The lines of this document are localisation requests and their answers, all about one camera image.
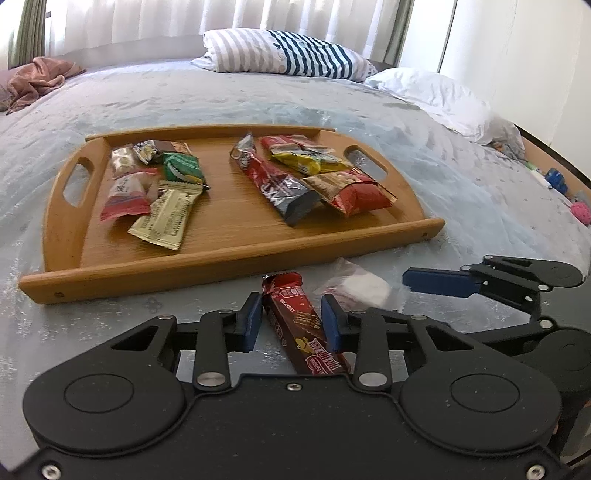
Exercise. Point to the white sheer curtain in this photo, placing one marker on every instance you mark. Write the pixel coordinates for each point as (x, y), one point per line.
(363, 26)

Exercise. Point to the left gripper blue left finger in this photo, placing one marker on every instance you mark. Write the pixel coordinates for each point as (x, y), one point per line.
(219, 333)

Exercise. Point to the purple pillow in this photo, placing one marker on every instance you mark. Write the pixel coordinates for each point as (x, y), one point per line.
(5, 94)

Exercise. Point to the green snack packet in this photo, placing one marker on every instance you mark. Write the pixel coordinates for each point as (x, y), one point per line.
(179, 167)

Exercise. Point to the red slim snack packet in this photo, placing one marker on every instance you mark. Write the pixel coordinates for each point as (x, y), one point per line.
(293, 142)

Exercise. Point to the white translucent snack packet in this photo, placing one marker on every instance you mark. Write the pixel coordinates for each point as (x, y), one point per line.
(356, 288)

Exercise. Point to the green drape right side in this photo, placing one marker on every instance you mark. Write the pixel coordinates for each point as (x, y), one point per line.
(399, 33)

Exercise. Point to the red peanut snack bag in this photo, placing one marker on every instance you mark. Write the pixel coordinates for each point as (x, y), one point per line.
(351, 191)

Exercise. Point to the striped pillow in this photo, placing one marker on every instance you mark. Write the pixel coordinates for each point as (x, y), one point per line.
(236, 50)

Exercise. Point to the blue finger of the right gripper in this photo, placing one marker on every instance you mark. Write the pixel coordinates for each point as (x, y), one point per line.
(438, 281)

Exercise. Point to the yellow snack packet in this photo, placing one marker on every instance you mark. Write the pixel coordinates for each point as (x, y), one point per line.
(311, 163)

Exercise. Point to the white pillow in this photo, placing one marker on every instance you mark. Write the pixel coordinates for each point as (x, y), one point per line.
(452, 105)

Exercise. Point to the pink crumpled cloth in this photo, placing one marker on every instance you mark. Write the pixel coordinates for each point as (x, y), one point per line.
(38, 78)

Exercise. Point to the long dark red snack bag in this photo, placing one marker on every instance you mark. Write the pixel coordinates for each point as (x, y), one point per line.
(289, 196)

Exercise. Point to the light blue bedspread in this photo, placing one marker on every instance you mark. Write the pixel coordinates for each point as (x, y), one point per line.
(491, 204)

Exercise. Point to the wooden serving tray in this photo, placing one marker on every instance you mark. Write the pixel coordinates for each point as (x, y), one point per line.
(232, 231)

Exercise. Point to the green drape curtain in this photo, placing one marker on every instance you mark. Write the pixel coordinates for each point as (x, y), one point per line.
(26, 28)

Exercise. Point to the dark red chocolate bar packet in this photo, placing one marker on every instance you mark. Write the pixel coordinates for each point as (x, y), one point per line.
(298, 326)

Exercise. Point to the red white snack packet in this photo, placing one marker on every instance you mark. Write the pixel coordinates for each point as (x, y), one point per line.
(131, 194)

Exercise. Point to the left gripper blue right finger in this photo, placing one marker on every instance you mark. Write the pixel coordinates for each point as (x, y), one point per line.
(363, 333)

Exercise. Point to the beige nut bar packet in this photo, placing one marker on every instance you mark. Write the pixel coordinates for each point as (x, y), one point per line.
(123, 161)

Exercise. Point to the brown biscuit snack packet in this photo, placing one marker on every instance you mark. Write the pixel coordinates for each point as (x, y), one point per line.
(151, 151)

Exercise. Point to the gold foil snack packet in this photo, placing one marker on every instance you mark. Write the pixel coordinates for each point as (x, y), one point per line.
(164, 226)

